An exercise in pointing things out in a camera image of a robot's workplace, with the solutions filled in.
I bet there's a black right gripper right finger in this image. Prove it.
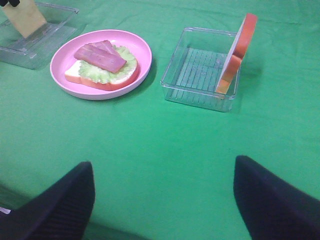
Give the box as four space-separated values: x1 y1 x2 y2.
233 155 320 240

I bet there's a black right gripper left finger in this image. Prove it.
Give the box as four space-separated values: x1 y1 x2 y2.
0 161 96 240

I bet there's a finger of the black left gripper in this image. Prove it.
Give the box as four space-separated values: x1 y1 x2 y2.
8 0 20 7

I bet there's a yellow toy cheese slice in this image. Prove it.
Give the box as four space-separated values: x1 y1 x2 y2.
0 0 47 39

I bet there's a toy bread slice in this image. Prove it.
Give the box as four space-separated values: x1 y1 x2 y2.
215 13 258 94
64 60 140 91

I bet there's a green toy lettuce leaf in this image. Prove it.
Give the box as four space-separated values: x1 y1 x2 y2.
78 44 139 85

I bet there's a toy bacon strip front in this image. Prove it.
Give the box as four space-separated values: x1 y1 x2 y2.
84 40 121 58

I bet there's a toy bacon strip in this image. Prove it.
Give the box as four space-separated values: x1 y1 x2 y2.
84 40 121 58
73 43 127 73

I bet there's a clear left plastic tray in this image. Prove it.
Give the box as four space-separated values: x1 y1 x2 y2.
0 1 79 69

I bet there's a clear plastic tray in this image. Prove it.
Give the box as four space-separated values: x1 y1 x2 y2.
160 27 240 113
0 1 79 69

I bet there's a pink round plate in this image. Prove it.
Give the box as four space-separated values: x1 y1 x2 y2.
50 29 153 100

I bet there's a green tablecloth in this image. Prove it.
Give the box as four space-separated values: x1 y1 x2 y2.
0 0 320 240

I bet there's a clear right plastic tray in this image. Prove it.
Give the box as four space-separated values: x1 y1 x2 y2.
160 27 240 113

